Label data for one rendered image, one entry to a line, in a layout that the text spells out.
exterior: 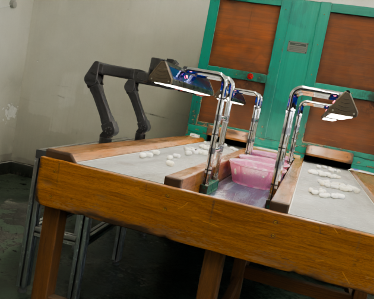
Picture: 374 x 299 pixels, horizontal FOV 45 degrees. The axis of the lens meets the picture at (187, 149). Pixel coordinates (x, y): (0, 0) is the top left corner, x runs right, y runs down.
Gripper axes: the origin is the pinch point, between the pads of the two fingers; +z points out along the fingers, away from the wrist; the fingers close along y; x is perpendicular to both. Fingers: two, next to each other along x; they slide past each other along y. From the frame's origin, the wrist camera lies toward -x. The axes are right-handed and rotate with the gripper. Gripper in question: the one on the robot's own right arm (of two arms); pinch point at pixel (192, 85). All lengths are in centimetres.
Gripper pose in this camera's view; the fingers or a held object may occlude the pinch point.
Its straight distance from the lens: 216.6
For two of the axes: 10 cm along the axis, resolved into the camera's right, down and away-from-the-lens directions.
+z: 9.6, 2.1, -1.7
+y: 1.9, -0.7, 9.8
